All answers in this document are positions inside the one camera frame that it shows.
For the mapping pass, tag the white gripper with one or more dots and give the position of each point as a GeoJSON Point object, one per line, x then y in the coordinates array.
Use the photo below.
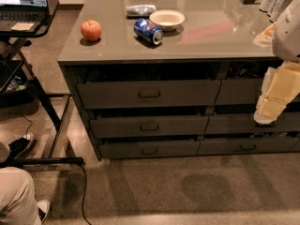
{"type": "Point", "coordinates": [288, 37]}

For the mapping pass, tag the grey drawer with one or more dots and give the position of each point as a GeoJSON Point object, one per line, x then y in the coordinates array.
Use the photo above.
{"type": "Point", "coordinates": [221, 146]}
{"type": "Point", "coordinates": [155, 149]}
{"type": "Point", "coordinates": [239, 91]}
{"type": "Point", "coordinates": [122, 127]}
{"type": "Point", "coordinates": [244, 123]}
{"type": "Point", "coordinates": [112, 95]}

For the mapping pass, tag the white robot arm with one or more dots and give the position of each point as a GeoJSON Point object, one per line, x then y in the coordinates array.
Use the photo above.
{"type": "Point", "coordinates": [285, 35]}

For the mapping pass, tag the open laptop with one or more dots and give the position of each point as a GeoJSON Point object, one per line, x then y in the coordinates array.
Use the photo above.
{"type": "Point", "coordinates": [22, 15]}

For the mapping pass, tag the white can front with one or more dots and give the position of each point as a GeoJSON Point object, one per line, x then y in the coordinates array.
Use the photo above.
{"type": "Point", "coordinates": [279, 8]}

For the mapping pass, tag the grey counter cabinet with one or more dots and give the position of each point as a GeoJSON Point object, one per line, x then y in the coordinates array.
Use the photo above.
{"type": "Point", "coordinates": [214, 43]}

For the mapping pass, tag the white bowl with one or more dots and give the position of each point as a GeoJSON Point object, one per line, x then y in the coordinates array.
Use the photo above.
{"type": "Point", "coordinates": [167, 19]}

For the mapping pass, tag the blue pepsi can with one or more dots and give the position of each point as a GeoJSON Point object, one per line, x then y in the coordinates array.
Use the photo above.
{"type": "Point", "coordinates": [148, 31]}

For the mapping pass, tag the red apple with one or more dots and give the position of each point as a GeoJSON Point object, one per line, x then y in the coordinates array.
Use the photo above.
{"type": "Point", "coordinates": [91, 30]}

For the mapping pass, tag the black sneaker near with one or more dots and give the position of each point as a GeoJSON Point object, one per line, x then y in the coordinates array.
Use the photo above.
{"type": "Point", "coordinates": [43, 210]}

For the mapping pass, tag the black sneaker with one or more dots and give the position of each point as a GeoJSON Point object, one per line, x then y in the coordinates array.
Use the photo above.
{"type": "Point", "coordinates": [43, 210]}
{"type": "Point", "coordinates": [21, 145]}

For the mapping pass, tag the black laptop stand cart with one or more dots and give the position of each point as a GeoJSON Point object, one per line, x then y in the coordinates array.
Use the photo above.
{"type": "Point", "coordinates": [55, 104]}

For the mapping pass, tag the black sneaker far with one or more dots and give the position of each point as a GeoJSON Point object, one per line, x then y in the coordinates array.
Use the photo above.
{"type": "Point", "coordinates": [21, 145]}

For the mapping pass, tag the person leg beige trousers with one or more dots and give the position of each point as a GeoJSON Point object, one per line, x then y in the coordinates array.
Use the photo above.
{"type": "Point", "coordinates": [18, 205]}

